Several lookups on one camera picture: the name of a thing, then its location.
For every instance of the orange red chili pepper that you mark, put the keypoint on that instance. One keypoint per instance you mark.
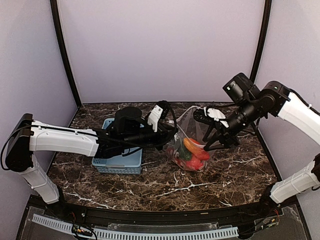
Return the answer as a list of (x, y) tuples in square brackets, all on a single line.
[(195, 149)]

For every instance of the red apple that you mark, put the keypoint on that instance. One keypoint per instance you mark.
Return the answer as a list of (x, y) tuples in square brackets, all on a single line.
[(194, 164)]

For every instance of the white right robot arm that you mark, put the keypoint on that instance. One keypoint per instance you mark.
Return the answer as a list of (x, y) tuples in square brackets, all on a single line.
[(253, 104)]

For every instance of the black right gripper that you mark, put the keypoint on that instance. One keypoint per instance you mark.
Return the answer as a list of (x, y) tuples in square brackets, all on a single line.
[(225, 136)]

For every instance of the black motor box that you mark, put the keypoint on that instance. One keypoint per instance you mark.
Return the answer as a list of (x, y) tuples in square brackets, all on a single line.
[(241, 89), (126, 120)]

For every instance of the white slotted cable duct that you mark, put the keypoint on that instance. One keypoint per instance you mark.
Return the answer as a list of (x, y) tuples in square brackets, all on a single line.
[(139, 232)]

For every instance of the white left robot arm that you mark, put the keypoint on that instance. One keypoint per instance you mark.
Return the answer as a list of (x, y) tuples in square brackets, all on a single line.
[(30, 136)]

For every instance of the black motor box left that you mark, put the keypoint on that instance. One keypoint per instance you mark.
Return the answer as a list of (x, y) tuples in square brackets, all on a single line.
[(126, 120)]

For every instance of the blue perforated plastic basket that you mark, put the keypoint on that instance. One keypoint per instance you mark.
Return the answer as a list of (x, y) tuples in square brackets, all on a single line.
[(128, 162)]

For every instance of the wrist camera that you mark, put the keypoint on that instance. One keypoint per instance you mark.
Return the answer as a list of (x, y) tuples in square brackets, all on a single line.
[(208, 114), (159, 112)]

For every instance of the clear zip top bag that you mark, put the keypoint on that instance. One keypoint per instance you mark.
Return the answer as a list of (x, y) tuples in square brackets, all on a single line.
[(190, 128)]

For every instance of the black motor box right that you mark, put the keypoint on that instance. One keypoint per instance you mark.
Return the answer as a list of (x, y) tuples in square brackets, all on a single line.
[(241, 89)]

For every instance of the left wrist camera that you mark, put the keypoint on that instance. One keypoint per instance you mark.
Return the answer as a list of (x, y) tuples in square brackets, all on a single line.
[(159, 112)]

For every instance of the black enclosure frame post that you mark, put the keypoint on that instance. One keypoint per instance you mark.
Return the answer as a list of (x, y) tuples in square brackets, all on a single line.
[(63, 52), (261, 39)]

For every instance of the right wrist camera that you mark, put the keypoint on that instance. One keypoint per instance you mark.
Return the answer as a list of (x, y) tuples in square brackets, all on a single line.
[(208, 114)]

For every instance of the black enclosure frame post right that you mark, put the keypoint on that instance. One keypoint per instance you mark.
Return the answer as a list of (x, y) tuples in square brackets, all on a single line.
[(261, 39)]

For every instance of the red lychee bunch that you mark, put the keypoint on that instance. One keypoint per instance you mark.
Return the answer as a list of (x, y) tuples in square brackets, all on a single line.
[(173, 150)]

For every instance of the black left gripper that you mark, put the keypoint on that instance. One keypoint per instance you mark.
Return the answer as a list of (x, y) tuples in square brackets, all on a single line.
[(164, 134)]

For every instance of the black enclosure frame post left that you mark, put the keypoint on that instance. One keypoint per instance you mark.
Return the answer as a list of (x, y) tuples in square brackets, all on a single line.
[(63, 52)]

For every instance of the black front rail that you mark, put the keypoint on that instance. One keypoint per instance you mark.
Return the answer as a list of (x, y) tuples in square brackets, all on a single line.
[(242, 216)]

